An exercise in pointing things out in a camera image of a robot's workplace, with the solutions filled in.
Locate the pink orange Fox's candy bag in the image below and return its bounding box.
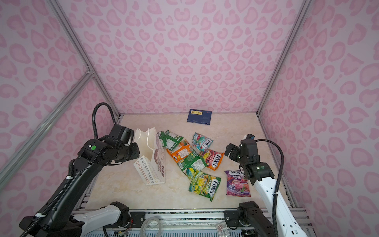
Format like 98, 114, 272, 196
200, 149, 224, 170

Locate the white paper bag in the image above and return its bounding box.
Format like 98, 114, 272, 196
134, 127, 166, 186

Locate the purple Fox's berries candy bag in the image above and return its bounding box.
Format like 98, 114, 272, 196
225, 170, 251, 197

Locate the teal Fox's mint candy bag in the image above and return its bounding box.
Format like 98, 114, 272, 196
191, 133, 213, 151

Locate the yellow green Fox's candy bag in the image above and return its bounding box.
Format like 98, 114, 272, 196
189, 170, 221, 201

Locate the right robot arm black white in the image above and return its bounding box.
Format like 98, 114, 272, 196
225, 134, 307, 237

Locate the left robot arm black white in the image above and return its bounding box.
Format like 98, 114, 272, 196
19, 124, 140, 237

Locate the green snack packet back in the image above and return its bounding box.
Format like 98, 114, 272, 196
158, 130, 184, 151

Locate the green snack packet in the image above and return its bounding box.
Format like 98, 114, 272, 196
177, 151, 207, 180
158, 130, 184, 151

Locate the green snack packet front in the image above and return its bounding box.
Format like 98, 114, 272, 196
177, 151, 207, 180

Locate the dark blue booklet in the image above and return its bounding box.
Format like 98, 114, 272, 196
187, 109, 212, 125

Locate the orange snack packet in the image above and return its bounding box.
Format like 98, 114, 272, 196
166, 139, 194, 163

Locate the small clear plastic packet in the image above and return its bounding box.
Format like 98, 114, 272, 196
216, 221, 231, 237

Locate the clear coiled tube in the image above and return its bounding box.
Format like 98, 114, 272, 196
140, 217, 163, 237

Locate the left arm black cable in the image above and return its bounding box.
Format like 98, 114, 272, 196
91, 102, 116, 140

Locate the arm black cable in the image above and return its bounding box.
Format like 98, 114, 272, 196
91, 102, 116, 140
254, 138, 285, 237

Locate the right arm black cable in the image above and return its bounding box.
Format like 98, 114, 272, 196
254, 138, 285, 237

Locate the aluminium frame strut left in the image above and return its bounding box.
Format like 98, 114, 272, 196
1, 70, 92, 190

